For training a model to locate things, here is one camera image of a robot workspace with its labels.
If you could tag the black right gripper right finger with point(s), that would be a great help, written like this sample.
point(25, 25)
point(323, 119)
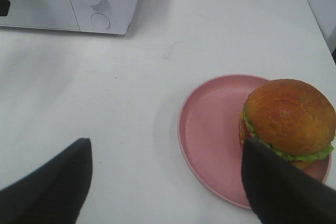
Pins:
point(278, 192)

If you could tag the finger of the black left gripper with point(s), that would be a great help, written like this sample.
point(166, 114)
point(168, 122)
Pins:
point(4, 7)

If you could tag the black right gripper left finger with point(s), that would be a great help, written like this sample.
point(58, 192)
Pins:
point(53, 193)

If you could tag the white microwave door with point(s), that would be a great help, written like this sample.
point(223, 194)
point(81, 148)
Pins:
point(44, 14)

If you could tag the toy burger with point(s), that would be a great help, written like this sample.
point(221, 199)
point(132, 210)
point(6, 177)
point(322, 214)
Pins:
point(292, 118)

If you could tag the pink round plate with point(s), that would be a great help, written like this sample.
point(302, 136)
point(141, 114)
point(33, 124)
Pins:
point(208, 134)

